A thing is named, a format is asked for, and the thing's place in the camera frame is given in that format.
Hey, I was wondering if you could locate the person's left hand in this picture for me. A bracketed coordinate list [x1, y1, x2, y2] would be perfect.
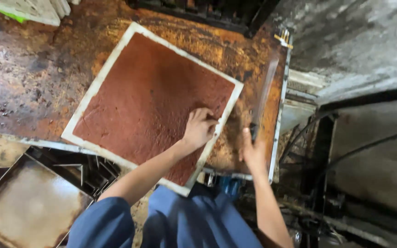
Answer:
[181, 107, 220, 152]

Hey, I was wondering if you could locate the green plastic piece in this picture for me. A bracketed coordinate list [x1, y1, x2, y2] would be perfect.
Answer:
[0, 8, 27, 24]

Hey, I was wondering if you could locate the black metal frame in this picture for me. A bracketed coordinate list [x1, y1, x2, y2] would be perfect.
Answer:
[125, 0, 282, 39]

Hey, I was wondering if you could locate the black cable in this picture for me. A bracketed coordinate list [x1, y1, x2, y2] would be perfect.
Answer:
[279, 110, 338, 163]
[308, 125, 397, 204]

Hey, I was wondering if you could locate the red-brown mixture layer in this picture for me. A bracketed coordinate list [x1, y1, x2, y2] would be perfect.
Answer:
[72, 32, 236, 187]

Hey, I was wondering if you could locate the stack of dark metal frames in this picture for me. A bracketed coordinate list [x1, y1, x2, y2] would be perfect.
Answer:
[26, 146, 122, 201]

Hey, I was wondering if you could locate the square rusty metal tray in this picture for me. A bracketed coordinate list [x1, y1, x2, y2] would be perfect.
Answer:
[0, 153, 94, 248]

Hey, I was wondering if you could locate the person's blue clothing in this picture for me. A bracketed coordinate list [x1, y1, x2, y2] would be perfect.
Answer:
[66, 183, 265, 248]

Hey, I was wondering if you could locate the white-framed square mould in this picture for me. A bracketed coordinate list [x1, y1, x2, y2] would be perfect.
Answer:
[61, 21, 245, 198]

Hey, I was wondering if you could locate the blue motor part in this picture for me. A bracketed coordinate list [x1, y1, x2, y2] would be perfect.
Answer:
[217, 176, 244, 201]

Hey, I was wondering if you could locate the long metal scraper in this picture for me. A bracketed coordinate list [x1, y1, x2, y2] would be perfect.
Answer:
[249, 58, 280, 142]

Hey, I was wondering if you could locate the person's right hand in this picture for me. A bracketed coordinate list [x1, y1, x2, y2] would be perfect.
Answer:
[238, 127, 269, 170]

